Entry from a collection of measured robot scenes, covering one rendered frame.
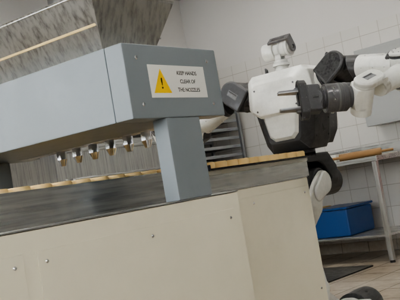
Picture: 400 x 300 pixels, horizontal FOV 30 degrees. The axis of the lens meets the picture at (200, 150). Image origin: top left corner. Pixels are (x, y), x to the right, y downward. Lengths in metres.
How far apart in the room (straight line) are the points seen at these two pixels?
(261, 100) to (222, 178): 0.72
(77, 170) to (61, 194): 4.39
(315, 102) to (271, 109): 0.49
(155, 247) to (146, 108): 0.29
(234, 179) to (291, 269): 0.36
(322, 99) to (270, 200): 0.34
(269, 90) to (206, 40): 5.65
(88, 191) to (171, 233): 0.20
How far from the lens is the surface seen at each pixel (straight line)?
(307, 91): 2.26
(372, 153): 6.54
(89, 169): 6.02
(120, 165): 6.23
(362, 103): 2.30
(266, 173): 2.27
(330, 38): 7.36
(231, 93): 2.87
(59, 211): 1.55
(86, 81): 1.62
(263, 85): 2.74
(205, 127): 2.97
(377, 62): 2.58
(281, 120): 2.71
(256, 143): 7.92
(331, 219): 6.69
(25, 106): 1.76
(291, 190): 2.36
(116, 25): 1.72
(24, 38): 1.83
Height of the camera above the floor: 0.86
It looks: 3 degrees up
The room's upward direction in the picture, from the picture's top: 10 degrees counter-clockwise
